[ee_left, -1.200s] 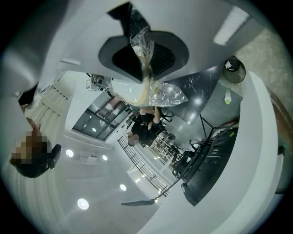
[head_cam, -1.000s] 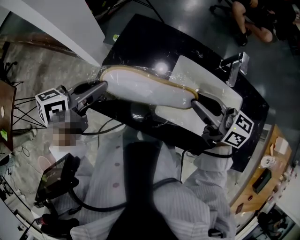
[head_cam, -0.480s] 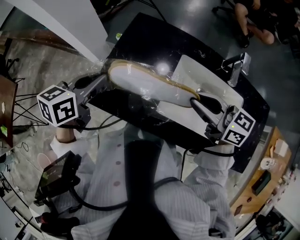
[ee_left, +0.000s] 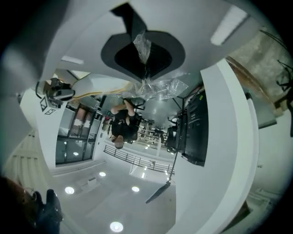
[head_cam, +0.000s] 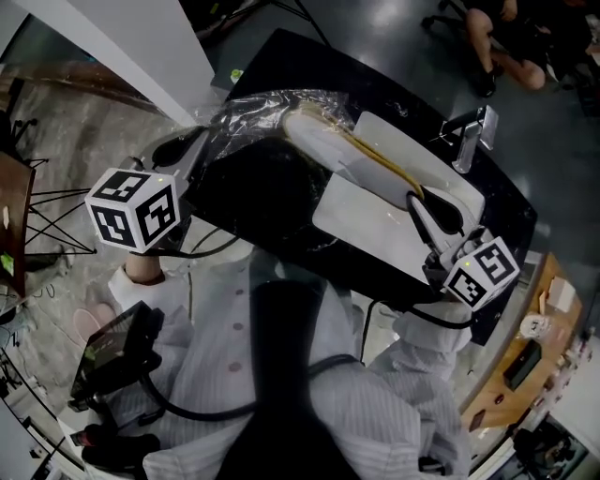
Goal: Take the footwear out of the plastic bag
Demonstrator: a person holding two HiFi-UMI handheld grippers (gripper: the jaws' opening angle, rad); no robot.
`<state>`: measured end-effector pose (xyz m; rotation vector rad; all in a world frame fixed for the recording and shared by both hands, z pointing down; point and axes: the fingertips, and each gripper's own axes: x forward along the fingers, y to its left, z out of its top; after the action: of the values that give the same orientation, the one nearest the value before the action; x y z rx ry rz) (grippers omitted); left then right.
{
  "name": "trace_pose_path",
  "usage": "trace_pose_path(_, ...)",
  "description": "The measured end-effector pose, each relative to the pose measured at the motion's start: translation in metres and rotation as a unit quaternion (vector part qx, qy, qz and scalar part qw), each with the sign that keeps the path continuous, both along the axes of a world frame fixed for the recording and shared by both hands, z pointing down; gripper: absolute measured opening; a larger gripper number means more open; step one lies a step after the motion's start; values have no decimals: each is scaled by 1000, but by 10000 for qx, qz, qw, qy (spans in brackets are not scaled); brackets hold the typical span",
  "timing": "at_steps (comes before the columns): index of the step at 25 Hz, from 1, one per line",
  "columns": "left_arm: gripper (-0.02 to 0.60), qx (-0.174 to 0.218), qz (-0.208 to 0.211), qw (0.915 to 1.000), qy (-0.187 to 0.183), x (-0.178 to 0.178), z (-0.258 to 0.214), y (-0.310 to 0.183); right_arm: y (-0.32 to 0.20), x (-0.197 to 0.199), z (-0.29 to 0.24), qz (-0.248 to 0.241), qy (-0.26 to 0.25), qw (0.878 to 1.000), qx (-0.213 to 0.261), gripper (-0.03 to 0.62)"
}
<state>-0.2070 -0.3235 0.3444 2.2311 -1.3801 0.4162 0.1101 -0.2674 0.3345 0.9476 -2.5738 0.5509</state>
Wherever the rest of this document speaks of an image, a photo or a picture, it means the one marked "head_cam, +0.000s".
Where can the black phone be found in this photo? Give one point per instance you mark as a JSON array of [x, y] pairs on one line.
[[477, 419]]

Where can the black marble table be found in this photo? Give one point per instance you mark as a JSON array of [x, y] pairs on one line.
[[281, 253]]

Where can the black flat box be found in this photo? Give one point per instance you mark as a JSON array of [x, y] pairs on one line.
[[521, 364]]

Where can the person's left forearm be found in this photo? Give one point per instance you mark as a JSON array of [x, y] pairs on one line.
[[140, 276]]

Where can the clear plastic bag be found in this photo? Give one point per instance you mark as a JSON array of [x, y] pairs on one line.
[[253, 117]]

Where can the white cardboard box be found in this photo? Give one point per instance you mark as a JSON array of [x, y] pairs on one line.
[[561, 293]]

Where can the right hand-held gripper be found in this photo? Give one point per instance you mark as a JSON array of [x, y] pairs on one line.
[[483, 274]]

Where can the person's striped grey shirt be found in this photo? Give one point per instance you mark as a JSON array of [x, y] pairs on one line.
[[375, 412]]

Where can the round white fan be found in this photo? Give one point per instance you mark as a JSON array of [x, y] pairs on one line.
[[534, 325]]

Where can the small green white object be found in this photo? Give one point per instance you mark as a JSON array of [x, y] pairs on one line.
[[236, 76]]

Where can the curved wooden desk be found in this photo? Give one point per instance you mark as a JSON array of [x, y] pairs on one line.
[[529, 365]]

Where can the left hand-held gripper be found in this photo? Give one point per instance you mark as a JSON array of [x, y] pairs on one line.
[[136, 211]]

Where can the person's right forearm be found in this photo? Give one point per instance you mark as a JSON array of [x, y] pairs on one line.
[[431, 333]]

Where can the black tablet screen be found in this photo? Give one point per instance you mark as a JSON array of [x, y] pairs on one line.
[[112, 347]]

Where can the pink basket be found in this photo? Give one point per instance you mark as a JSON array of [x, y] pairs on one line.
[[91, 321]]

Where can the white rectangular basin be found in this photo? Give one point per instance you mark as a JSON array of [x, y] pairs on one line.
[[365, 211]]

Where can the green sticky note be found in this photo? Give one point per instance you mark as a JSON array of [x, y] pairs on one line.
[[6, 263]]

